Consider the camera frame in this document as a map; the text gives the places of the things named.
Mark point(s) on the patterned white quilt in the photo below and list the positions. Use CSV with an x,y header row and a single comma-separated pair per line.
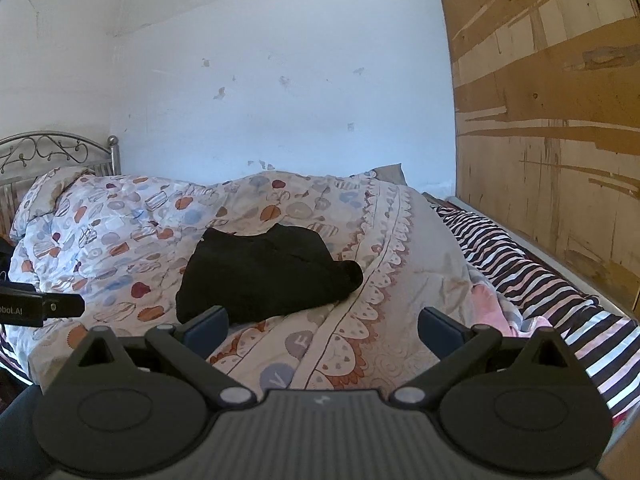
x,y
400,280

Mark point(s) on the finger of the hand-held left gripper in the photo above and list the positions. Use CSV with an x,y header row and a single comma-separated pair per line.
x,y
62,305

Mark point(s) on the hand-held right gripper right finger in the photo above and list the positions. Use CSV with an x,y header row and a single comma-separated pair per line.
x,y
440,331

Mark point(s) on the black sweatshirt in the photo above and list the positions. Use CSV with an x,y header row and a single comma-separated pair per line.
x,y
265,275

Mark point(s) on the plywood board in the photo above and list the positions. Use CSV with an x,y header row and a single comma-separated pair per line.
x,y
550,110

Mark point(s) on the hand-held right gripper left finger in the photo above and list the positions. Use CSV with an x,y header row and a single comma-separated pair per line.
x,y
209,331

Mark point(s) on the striped bed sheet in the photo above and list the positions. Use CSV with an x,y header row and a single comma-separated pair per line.
x,y
530,280

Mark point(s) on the grey metal headboard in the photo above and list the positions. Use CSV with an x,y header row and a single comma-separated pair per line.
x,y
55,147

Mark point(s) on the grey pillow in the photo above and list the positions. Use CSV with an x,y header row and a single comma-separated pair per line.
x,y
391,174

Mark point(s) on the person's blue trousers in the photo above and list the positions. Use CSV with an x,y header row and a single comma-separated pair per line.
x,y
17,435

